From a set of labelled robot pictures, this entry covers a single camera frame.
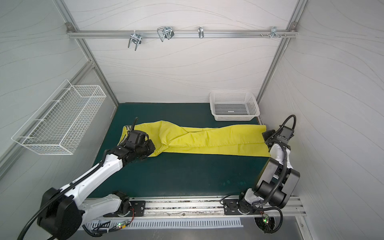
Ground yellow long pants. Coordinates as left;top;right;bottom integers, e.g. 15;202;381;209
135;121;270;157

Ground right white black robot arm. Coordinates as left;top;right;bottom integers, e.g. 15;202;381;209
237;126;300;215

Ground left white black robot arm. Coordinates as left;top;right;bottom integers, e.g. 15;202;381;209
37;130;156;240

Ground white plastic perforated basket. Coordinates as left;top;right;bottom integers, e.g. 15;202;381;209
209;91;260;122

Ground dark green table mat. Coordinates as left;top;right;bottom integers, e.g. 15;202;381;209
91;103;267;198

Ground metal U-bolt hook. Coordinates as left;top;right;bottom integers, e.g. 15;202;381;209
128;33;142;51

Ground metal double hook clamp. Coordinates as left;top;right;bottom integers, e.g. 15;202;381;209
157;26;175;42

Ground small metal hook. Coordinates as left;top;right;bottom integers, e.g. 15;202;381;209
198;27;204;39

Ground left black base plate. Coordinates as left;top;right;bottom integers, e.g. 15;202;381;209
103;200;146;218

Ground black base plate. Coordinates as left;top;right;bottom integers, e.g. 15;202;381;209
103;200;146;218
221;199;262;216

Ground right black corrugated cable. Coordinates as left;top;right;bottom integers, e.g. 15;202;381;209
218;114;297;234

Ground black corrugated cable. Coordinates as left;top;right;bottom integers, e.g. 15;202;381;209
218;114;297;234
17;116;139;240

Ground white wire wall basket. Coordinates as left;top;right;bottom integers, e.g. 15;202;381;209
11;80;106;155

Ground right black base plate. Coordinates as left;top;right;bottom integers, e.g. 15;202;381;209
221;199;262;216

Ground white slotted cable duct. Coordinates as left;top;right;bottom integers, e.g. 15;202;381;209
83;218;244;231

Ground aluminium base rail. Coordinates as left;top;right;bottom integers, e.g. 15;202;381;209
59;196;307;221

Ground metal bracket hook right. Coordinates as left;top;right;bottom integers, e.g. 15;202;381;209
260;27;287;39

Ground horizontal aluminium rail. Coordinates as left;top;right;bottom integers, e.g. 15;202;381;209
67;29;299;39

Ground left black corrugated cable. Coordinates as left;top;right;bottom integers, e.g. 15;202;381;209
17;116;139;240

